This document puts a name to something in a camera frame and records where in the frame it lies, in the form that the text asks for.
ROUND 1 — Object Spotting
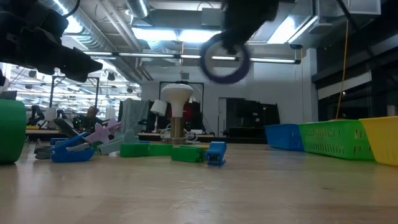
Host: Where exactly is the blue plastic basket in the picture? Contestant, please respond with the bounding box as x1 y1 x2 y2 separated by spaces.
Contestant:
264 123 305 152

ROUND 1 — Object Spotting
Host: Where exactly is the white desk lamp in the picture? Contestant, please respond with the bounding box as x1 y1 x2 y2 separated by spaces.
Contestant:
150 99 168 134

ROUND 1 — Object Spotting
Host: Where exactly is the angled ceiling light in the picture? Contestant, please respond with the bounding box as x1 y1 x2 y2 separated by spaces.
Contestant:
266 14 320 45

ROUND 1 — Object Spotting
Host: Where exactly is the green plastic basket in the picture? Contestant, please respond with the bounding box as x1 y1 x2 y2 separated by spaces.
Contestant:
297 119 376 162

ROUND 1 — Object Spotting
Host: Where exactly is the silver round ventilation duct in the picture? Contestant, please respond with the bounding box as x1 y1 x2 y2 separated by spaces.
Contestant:
126 0 150 19

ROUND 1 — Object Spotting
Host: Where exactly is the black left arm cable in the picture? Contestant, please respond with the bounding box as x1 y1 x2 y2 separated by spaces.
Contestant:
63 0 81 19

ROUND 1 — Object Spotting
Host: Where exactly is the grey-blue staple remover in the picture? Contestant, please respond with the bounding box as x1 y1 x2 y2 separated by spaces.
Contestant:
97 129 141 156

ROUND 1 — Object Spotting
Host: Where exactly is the grey hanging cloth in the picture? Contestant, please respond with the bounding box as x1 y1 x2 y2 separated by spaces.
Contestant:
119 98 150 135

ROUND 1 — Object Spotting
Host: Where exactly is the yellow hanging power cable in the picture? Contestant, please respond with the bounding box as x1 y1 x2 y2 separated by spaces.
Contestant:
335 18 349 121

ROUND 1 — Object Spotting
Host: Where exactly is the purple tape roll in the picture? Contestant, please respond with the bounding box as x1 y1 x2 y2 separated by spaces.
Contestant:
200 32 251 85

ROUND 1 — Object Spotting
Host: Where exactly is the green tape roll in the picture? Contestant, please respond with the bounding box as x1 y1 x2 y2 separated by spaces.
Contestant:
0 98 27 166

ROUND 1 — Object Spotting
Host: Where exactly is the black gantry frame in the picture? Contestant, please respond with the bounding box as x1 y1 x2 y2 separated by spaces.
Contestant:
49 75 100 110

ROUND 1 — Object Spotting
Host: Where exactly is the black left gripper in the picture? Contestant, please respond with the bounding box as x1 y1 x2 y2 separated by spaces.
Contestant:
0 11 104 83

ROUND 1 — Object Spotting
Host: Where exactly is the black staple remover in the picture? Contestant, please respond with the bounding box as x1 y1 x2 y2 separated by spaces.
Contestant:
54 117 83 139

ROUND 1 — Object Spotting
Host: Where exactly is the bright ceiling light panel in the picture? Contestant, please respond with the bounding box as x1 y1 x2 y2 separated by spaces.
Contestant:
131 27 222 44

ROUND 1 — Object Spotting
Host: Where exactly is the dark computer monitor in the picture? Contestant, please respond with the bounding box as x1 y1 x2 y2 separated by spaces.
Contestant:
0 90 18 101

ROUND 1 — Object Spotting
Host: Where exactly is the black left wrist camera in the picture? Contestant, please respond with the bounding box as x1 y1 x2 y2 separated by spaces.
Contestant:
30 7 70 43

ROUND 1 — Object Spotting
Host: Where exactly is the purple staple remover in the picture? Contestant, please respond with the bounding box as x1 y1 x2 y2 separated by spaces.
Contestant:
84 119 123 144

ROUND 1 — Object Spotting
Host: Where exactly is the person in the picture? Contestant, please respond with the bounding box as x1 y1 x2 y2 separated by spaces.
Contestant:
183 100 202 130
73 105 103 131

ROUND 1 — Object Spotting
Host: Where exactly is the grey ceiling unit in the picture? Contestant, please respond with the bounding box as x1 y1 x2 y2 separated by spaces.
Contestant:
201 7 224 27

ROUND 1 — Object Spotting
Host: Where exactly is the dark grey staple remover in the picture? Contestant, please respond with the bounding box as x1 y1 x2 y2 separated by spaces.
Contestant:
33 138 54 160

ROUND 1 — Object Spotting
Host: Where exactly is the black aluminium table frame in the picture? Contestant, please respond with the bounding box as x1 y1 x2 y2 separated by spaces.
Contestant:
24 132 268 146

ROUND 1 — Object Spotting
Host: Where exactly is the yellow plastic basket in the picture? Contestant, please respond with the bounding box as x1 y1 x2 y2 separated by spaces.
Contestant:
359 115 398 167

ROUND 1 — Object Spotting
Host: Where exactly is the blue staple remover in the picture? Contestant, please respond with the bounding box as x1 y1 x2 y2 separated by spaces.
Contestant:
49 131 96 164

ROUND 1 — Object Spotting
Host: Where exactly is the white mushroom table lamp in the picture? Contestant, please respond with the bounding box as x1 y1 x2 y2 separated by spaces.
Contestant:
161 83 195 145

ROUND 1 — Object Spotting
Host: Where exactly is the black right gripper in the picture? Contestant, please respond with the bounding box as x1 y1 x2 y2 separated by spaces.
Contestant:
221 0 280 54

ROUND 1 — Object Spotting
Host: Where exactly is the black cabinet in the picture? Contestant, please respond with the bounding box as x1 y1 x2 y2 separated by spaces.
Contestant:
226 97 280 138

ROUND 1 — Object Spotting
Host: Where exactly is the long ceiling light bar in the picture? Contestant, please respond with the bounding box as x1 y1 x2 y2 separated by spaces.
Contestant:
82 50 302 65

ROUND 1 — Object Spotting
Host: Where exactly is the white lamp cable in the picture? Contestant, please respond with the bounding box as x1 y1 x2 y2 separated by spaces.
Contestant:
159 123 201 144

